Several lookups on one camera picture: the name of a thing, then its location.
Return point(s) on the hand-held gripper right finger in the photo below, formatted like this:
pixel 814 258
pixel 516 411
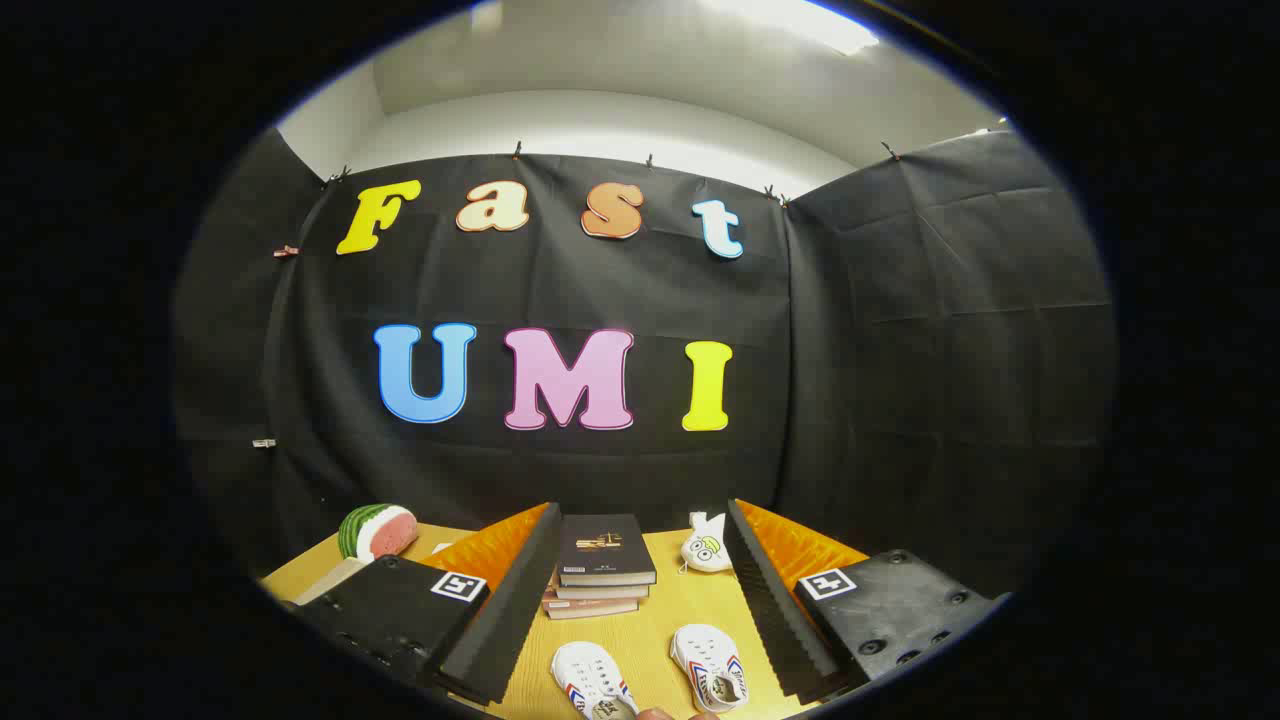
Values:
pixel 765 590

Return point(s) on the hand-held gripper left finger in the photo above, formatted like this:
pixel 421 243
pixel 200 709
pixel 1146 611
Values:
pixel 520 590

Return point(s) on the white canvas shoe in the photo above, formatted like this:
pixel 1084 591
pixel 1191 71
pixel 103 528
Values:
pixel 708 665
pixel 590 675

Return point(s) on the beige fabric storage box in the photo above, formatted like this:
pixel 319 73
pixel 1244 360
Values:
pixel 325 582

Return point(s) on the reddish cover book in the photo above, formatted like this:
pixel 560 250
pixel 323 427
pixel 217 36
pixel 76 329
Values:
pixel 590 608

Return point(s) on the white goggle-eyed plush toy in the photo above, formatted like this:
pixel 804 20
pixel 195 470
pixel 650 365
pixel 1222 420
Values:
pixel 706 548

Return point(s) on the brown cover book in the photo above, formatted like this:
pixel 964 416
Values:
pixel 600 592

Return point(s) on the black hardcover book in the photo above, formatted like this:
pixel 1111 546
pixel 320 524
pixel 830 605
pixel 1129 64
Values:
pixel 603 548

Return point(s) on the watermelon slice toy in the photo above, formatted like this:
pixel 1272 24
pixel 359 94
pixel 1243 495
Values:
pixel 375 530

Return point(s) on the black backdrop cloth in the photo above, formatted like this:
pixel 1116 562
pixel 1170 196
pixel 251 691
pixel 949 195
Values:
pixel 900 350

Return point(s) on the black binder clip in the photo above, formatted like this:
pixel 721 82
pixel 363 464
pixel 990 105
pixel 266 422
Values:
pixel 338 176

